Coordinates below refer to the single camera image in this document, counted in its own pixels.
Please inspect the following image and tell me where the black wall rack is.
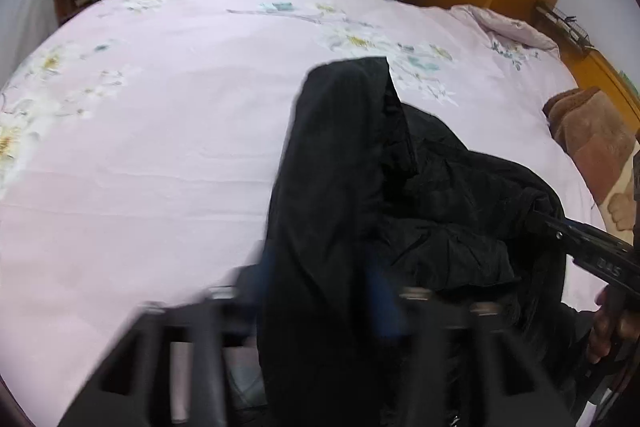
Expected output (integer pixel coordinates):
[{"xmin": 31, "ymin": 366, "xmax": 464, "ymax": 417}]
[{"xmin": 533, "ymin": 0, "xmax": 594, "ymax": 53}]

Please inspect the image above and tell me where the pink floral bed sheet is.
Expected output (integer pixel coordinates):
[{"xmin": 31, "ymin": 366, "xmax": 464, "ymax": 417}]
[{"xmin": 1, "ymin": 0, "xmax": 603, "ymax": 426}]

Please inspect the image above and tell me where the black puffer jacket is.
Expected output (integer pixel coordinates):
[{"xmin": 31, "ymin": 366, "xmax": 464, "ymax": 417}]
[{"xmin": 257, "ymin": 57, "xmax": 592, "ymax": 426}]

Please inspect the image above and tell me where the wooden headboard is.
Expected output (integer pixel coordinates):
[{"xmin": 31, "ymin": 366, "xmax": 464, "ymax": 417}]
[{"xmin": 561, "ymin": 49, "xmax": 640, "ymax": 133}]

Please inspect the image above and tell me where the person's right hand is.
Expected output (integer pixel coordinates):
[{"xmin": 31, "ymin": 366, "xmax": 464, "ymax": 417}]
[{"xmin": 586, "ymin": 287, "xmax": 639, "ymax": 364}]

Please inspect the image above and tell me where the brown bear print pillow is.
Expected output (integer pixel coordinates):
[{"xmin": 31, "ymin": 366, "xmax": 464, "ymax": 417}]
[{"xmin": 542, "ymin": 87, "xmax": 639, "ymax": 244}]

